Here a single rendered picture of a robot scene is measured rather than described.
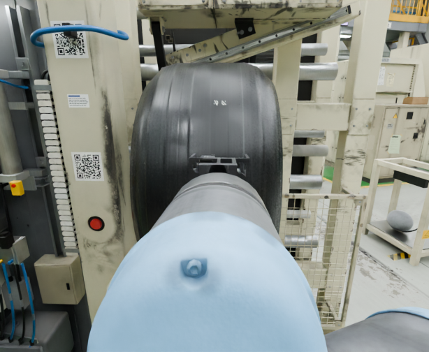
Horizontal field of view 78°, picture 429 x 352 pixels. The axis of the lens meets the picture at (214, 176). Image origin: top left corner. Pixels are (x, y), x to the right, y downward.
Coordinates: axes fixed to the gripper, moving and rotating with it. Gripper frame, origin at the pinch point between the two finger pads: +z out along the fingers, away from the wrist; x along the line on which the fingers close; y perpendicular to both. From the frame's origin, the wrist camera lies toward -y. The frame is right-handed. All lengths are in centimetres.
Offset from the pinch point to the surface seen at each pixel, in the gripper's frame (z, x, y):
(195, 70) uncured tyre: 14.7, 5.6, 22.4
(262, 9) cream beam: 43, -11, 45
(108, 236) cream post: 23.4, 30.8, -18.9
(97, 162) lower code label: 20.9, 31.2, 1.9
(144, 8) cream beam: 42, 24, 46
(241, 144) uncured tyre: 2.7, -3.5, 7.6
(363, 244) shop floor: 204, -137, -100
